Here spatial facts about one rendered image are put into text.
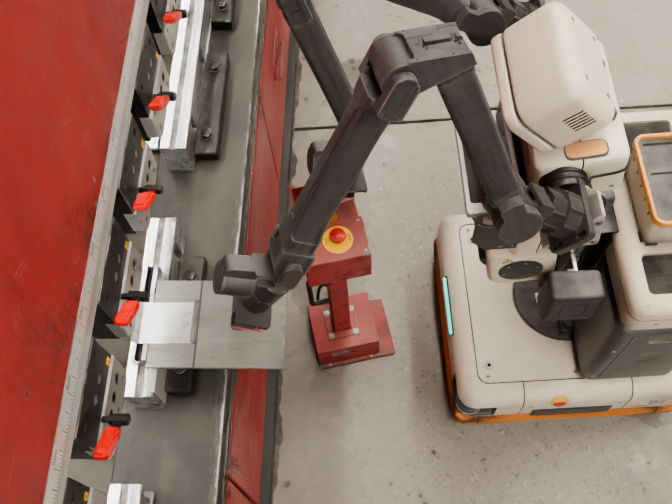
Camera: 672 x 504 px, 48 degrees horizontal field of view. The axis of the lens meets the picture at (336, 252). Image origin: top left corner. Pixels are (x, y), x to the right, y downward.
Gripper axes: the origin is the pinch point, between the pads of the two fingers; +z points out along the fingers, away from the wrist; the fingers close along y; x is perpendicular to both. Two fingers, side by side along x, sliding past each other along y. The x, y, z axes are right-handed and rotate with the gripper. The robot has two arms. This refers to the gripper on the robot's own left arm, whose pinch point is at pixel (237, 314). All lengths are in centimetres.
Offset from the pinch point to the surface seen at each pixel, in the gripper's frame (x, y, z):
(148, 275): -15.0, -10.0, 13.5
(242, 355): 2.3, 7.1, 2.4
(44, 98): -42, -6, -44
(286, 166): 44, -95, 90
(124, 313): -24.1, 10.4, -18.2
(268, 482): 43, 16, 89
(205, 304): -4.6, -3.4, 6.5
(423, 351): 87, -27, 70
